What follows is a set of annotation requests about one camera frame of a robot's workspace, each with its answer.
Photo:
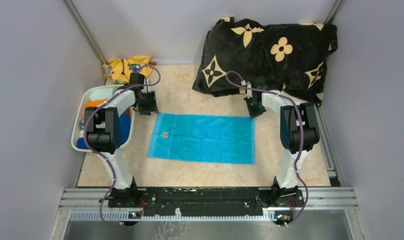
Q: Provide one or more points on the dark blue towel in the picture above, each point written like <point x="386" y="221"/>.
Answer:
<point x="125" y="125"/>

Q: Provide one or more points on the light blue towel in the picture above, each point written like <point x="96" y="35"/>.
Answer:
<point x="203" y="139"/>

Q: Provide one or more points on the yellow printed cloth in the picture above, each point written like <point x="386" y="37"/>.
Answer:
<point x="120" y="69"/>

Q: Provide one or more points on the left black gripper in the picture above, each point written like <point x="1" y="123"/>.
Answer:
<point x="152" y="106"/>

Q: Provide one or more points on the black blanket with beige flowers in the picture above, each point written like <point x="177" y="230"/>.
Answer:
<point x="284" y="57"/>

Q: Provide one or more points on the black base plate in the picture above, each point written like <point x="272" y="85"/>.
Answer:
<point x="202" y="201"/>

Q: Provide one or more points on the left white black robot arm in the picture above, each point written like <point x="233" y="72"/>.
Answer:
<point x="103" y="134"/>

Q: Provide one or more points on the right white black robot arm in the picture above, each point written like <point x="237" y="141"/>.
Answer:
<point x="299" y="132"/>

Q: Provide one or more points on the orange rolled towel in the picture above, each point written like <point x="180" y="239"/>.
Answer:
<point x="94" y="104"/>

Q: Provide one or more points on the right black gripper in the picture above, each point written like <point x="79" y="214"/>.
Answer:
<point x="253" y="113"/>

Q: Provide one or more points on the mint green rolled towel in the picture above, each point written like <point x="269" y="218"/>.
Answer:
<point x="101" y="94"/>

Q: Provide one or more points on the aluminium frame rail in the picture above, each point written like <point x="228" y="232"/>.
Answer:
<point x="327" y="213"/>

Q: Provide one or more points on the white plastic basket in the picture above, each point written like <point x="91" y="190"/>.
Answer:
<point x="77" y="133"/>

